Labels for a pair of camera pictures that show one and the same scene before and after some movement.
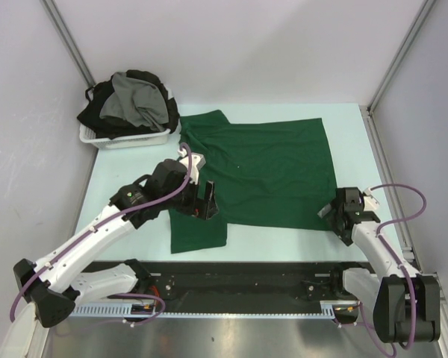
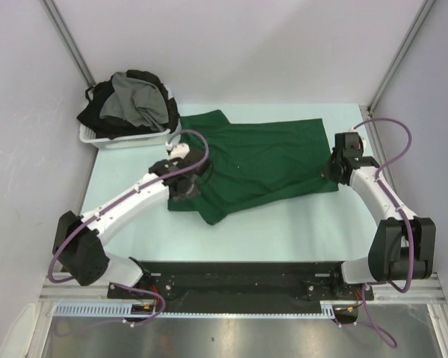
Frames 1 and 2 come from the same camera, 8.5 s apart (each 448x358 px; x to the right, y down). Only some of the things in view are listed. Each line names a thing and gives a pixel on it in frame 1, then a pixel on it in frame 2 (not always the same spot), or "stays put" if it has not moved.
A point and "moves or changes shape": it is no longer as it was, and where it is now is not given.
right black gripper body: (333, 222) to (330, 171)
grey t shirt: (138, 102) stays put
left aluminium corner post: (51, 8) stays put
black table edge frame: (245, 281) stays put
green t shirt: (275, 173) moves or changes shape
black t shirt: (90, 115) stays put
